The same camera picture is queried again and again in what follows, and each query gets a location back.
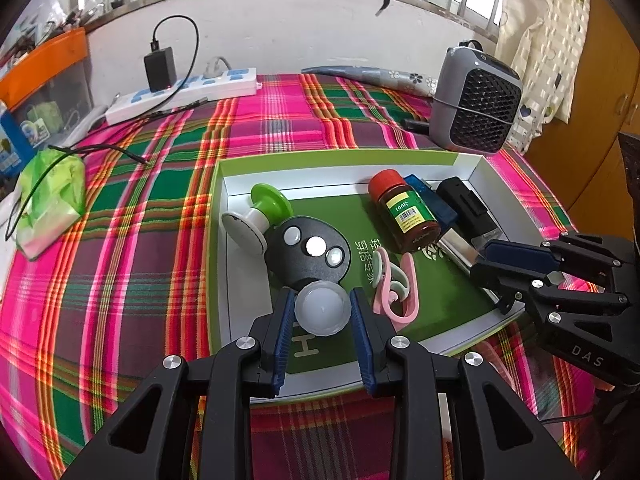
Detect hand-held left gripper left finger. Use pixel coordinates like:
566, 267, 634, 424
62, 290, 297, 480

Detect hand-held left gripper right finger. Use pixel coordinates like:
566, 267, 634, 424
349, 287, 581, 480

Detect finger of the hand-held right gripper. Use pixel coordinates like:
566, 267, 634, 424
470, 259, 628, 328
487, 234, 633, 281

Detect translucent white round cap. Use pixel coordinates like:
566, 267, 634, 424
294, 281, 349, 336

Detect green cardboard box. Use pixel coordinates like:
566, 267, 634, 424
207, 150, 531, 403

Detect pink plastic clip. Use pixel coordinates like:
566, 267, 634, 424
367, 247, 418, 323

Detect blue usb adapter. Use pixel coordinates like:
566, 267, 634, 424
402, 174, 481, 266

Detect red capped brown bottle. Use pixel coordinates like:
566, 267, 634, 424
368, 170, 442, 254

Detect green and white knob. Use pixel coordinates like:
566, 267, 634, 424
221, 183, 293, 256

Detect black round disc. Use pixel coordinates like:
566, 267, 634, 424
265, 216, 351, 288

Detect small black flashlight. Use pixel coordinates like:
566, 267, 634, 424
436, 176, 501, 251

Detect wooden wardrobe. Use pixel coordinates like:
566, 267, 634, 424
525, 0, 640, 241

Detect grey portable heater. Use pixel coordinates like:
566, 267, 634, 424
429, 40, 522, 156

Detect plaid blanket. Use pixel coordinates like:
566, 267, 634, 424
0, 72, 601, 480

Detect patterned curtain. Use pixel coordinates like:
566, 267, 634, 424
495, 0, 591, 156

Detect folded grey floral umbrella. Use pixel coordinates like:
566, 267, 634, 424
301, 65, 438, 98

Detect white power strip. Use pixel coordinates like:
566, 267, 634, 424
106, 67, 258, 126

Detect green tissue pack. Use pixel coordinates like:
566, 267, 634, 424
14, 149, 87, 261

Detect white plug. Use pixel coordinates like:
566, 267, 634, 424
202, 56, 233, 81

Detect black power adapter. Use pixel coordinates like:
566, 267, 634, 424
144, 47, 177, 92

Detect blue cardboard box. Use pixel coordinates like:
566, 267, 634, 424
0, 105, 38, 177

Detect orange lidded storage bin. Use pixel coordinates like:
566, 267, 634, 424
0, 27, 93, 136

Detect thin black cable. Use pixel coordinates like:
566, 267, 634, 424
5, 144, 155, 241

